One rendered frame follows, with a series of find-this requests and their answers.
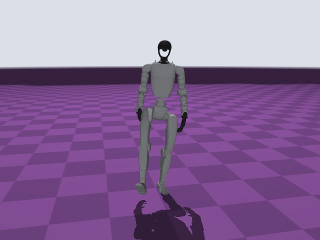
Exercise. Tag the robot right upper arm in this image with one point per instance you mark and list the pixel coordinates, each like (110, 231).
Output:
(144, 78)

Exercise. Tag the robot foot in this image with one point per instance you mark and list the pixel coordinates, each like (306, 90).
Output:
(162, 188)
(141, 188)

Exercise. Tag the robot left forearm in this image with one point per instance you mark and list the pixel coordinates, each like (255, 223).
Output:
(184, 104)

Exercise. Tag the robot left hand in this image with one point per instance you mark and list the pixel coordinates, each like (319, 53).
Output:
(183, 122)

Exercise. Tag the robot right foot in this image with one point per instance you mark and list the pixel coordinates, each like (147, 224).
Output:
(141, 188)

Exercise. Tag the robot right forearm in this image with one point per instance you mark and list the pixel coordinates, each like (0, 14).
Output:
(140, 100)

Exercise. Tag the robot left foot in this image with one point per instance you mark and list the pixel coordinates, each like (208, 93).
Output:
(162, 188)

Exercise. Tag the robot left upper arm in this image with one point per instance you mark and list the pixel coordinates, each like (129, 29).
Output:
(180, 80)

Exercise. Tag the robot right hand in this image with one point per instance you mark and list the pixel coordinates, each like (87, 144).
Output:
(139, 112)

